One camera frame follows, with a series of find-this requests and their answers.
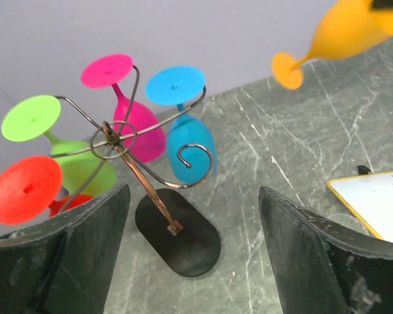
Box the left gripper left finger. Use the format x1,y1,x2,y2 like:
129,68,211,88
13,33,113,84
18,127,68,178
0,184,130,313

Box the pink plastic wine glass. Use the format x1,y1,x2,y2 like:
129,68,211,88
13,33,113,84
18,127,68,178
81,54,166,163

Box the small whiteboard wooden frame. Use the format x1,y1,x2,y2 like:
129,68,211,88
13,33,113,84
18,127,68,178
327,170,393,243

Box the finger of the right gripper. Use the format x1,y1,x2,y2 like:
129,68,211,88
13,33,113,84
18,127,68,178
370,0,393,10

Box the green plastic wine glass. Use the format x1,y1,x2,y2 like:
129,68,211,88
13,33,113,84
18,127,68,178
1,95,117,196

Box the copper wire wine glass rack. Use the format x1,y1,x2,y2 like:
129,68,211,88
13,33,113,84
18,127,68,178
50,63,222,278

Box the orange plastic wine glass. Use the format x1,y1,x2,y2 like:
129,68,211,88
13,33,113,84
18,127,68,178
271,1,393,90

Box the red plastic wine glass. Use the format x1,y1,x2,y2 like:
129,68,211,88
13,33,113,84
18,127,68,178
0,155,93,225

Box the blue plastic wine glass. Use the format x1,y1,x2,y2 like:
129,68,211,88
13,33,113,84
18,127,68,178
145,65,218,184

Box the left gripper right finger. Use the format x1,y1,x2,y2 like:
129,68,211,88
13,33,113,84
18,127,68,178
259,186,393,314

